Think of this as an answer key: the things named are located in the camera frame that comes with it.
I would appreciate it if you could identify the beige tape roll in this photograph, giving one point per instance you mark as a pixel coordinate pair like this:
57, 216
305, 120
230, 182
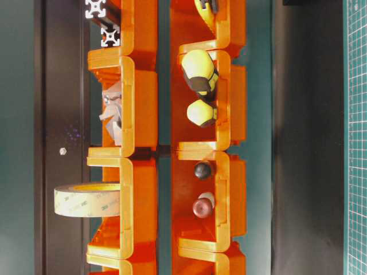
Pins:
88, 200

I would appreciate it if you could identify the upper aluminium extrusion profile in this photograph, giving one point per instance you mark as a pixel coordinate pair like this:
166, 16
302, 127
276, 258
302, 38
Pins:
95, 9

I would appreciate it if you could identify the lower aluminium extrusion profile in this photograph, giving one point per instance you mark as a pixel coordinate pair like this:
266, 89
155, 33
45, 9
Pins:
110, 36

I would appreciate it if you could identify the small yellow black screwdriver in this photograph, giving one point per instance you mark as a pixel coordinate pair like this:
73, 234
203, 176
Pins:
201, 113

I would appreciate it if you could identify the grey metal brackets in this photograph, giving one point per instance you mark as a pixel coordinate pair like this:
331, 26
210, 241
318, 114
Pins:
112, 98

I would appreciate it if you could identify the aluminium extrusion profile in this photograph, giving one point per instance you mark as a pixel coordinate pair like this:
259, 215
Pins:
110, 36
95, 9

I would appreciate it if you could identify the large yellow black screwdriver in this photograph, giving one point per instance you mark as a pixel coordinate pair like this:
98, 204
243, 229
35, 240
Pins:
200, 73

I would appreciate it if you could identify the orange container rack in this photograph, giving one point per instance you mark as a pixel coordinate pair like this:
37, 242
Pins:
157, 184

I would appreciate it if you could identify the green cutting mat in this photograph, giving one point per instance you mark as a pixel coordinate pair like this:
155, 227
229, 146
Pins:
354, 38

